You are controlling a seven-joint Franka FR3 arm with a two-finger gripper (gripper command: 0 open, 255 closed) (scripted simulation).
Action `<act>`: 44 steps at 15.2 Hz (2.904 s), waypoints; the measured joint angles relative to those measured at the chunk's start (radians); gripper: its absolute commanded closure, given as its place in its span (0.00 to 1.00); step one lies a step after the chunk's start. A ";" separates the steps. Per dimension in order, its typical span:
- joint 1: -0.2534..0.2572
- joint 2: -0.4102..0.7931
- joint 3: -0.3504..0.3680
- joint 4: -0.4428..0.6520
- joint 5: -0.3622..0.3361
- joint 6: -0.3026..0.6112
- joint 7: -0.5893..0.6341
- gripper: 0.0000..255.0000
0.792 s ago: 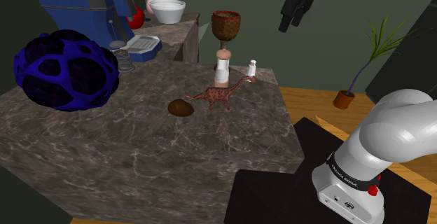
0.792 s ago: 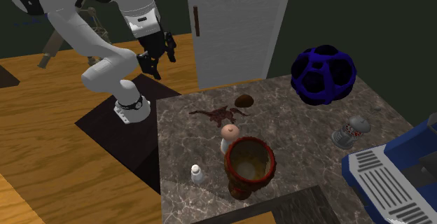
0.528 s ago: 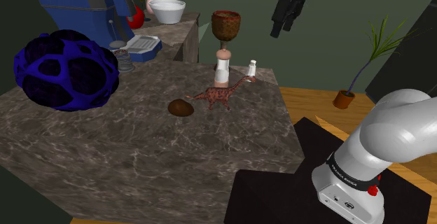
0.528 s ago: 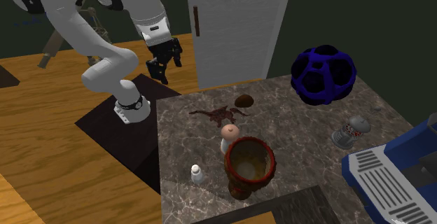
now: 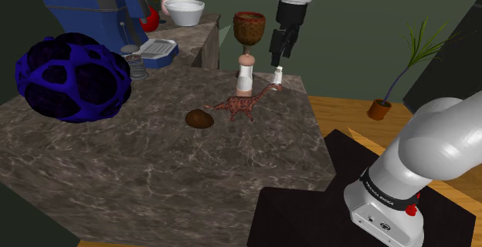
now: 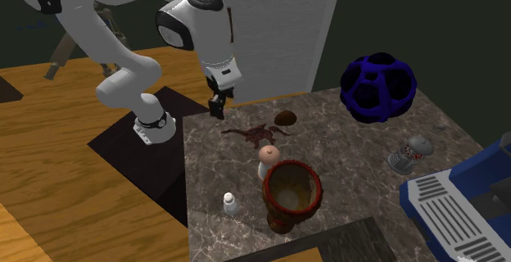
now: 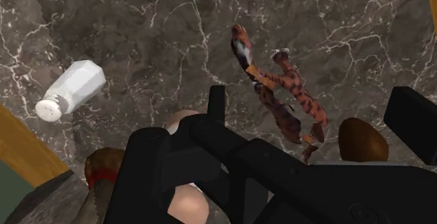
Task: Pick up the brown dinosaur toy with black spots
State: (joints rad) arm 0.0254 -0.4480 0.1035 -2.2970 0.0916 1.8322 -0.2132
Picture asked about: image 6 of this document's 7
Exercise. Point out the dark red dinosaur figure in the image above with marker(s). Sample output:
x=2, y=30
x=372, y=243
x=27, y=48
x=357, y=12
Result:
x=257, y=133

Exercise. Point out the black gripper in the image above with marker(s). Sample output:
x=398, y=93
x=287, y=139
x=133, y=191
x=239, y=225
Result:
x=217, y=100

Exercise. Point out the white bottle with pink cap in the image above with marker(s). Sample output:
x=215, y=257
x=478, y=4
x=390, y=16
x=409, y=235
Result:
x=268, y=156

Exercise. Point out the white door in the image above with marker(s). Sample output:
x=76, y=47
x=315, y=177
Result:
x=279, y=33

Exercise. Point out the brown oval object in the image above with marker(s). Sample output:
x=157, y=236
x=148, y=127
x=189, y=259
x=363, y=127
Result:
x=285, y=118

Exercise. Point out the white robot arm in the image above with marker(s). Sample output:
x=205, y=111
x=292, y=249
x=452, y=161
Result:
x=119, y=61

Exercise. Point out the small white salt shaker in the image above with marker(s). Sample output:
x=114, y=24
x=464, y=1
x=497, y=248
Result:
x=230, y=204

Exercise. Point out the wooden easel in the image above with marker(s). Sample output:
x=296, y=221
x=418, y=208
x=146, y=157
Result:
x=64, y=51

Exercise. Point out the blue lattice ball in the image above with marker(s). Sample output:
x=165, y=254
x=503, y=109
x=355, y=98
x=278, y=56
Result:
x=377, y=87

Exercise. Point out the dark robot stand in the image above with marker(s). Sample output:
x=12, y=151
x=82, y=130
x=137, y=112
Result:
x=155, y=161

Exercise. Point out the grey and red grinder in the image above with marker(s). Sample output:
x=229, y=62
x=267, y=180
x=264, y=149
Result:
x=411, y=153

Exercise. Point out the brown vase with red rim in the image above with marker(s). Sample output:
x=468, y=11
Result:
x=291, y=197

